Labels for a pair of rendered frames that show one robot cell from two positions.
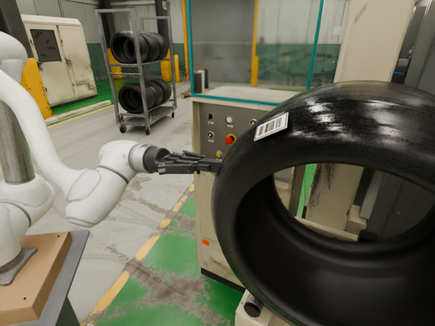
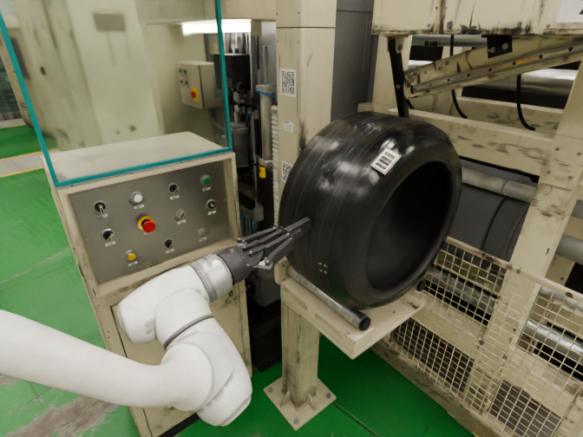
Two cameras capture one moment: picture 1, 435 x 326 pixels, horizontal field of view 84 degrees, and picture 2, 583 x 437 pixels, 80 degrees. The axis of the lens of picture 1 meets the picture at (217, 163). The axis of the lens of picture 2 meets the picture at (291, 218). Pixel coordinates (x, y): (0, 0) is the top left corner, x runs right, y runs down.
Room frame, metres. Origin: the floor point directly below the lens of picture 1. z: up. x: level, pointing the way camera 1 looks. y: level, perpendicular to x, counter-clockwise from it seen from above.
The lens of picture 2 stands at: (0.28, 0.68, 1.64)
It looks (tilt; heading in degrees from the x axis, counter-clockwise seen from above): 28 degrees down; 293
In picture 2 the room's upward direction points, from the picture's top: straight up
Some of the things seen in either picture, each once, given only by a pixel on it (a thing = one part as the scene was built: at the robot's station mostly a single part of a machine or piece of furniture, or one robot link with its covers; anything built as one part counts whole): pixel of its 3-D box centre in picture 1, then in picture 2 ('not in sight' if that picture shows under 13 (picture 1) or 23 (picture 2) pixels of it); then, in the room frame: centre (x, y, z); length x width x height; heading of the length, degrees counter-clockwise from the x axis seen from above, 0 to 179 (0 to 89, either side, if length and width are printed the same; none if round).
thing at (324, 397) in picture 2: not in sight; (299, 392); (0.70, -0.40, 0.02); 0.27 x 0.27 x 0.04; 62
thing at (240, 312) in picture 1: (270, 275); (323, 308); (0.54, -0.17, 0.84); 0.36 x 0.09 x 0.06; 152
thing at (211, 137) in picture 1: (248, 198); (167, 295); (1.25, -0.19, 0.63); 0.56 x 0.41 x 1.27; 62
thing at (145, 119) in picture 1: (144, 74); not in sight; (4.70, 1.33, 0.96); 1.36 x 0.71 x 1.92; 162
